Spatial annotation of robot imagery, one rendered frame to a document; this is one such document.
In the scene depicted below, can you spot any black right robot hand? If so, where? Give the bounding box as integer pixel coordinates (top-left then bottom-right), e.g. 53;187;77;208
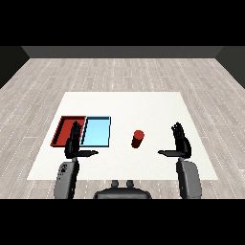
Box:
157;122;192;160

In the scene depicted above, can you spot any red shallow open box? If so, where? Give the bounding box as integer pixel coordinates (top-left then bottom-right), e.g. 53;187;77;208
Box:
50;115;87;148

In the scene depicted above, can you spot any dark grey robot body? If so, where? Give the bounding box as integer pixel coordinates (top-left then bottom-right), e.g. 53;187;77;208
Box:
93;180;153;200

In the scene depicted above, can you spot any light blue shallow open box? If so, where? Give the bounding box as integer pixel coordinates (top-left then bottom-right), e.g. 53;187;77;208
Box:
78;116;112;148

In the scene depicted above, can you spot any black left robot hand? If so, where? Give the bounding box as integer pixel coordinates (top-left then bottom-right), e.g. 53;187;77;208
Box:
64;121;100;161

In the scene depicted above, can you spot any red can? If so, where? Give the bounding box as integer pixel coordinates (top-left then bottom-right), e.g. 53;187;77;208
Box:
130;129;145;149

